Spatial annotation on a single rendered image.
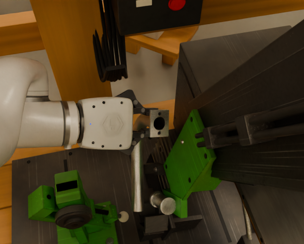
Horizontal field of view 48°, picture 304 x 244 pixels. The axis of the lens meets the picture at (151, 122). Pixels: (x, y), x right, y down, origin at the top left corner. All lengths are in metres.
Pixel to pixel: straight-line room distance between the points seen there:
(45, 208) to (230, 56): 0.53
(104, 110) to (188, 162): 0.20
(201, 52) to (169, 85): 1.62
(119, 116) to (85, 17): 0.26
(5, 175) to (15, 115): 0.65
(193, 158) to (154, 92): 1.74
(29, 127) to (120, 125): 0.16
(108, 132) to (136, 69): 1.93
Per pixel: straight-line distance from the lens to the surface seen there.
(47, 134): 0.61
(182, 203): 0.76
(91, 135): 0.64
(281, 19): 3.20
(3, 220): 1.07
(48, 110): 0.62
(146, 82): 2.48
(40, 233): 1.00
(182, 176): 0.74
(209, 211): 0.99
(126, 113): 0.66
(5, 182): 1.12
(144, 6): 0.69
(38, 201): 0.76
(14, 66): 0.55
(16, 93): 0.51
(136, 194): 0.85
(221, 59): 0.84
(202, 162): 0.66
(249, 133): 0.40
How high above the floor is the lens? 1.80
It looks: 53 degrees down
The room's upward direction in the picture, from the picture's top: straight up
